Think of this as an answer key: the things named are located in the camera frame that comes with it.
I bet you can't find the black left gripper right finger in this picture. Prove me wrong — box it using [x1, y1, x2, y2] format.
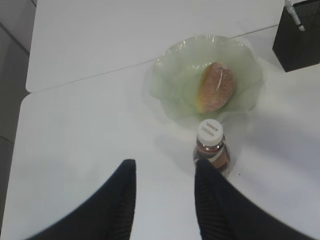
[194, 159, 320, 240]

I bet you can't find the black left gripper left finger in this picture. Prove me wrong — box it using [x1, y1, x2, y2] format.
[31, 159, 137, 240]

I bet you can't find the brown Nescafe coffee bottle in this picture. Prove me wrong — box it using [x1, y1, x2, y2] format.
[193, 119, 231, 178]

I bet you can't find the sugared bread roll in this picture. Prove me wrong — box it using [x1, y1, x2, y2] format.
[195, 62, 236, 114]

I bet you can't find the green wavy glass plate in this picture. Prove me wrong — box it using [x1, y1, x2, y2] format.
[149, 35, 264, 121]

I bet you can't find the black mesh pen holder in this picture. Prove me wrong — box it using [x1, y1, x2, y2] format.
[272, 0, 320, 72]

